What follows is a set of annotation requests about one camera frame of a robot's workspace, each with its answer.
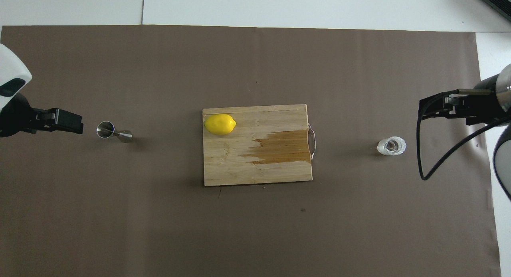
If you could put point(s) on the wooden cutting board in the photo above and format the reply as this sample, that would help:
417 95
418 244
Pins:
239 161

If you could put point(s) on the yellow lemon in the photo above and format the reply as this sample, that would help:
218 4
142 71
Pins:
219 124

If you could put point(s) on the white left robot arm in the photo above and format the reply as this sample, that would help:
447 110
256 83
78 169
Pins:
12 69

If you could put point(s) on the clear faceted glass cup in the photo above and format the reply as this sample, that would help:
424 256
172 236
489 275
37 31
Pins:
391 146

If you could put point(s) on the steel double jigger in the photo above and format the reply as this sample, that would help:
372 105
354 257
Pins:
107 129

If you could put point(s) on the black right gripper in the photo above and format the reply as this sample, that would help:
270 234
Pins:
483 107

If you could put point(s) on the brown paper table mat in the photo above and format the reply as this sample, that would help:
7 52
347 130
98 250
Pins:
119 209

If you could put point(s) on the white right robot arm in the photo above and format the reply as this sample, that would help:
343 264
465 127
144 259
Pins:
506 85

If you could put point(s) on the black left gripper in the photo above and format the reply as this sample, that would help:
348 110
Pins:
14 117

